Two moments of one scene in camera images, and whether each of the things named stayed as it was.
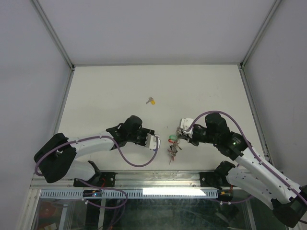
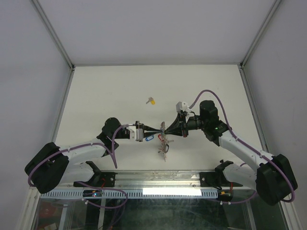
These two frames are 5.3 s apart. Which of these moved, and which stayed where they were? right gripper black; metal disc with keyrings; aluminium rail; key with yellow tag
Moved: metal disc with keyrings; right gripper black
Stayed: aluminium rail; key with yellow tag
